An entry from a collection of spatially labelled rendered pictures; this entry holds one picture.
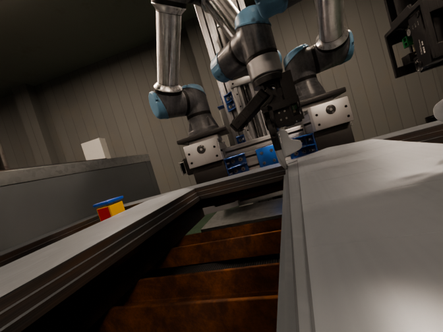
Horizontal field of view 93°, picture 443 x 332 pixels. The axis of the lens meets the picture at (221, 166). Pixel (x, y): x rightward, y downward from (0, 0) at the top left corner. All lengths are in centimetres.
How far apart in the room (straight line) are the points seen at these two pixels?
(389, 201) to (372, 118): 407
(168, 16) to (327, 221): 81
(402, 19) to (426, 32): 4
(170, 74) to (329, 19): 59
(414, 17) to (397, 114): 417
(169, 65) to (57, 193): 59
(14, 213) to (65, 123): 422
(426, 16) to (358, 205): 17
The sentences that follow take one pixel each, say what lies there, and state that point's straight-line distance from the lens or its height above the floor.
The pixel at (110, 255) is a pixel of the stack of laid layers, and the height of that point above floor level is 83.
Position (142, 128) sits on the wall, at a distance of 413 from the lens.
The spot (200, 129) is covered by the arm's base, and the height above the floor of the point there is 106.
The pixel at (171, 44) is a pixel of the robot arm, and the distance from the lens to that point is 89.
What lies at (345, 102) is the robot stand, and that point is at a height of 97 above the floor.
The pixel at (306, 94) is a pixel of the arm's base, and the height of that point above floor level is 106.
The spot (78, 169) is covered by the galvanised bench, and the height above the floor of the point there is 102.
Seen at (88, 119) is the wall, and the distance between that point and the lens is 469.
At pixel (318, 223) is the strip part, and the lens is 17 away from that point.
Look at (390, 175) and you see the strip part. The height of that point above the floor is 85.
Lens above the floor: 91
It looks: 2 degrees down
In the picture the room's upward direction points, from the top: 17 degrees counter-clockwise
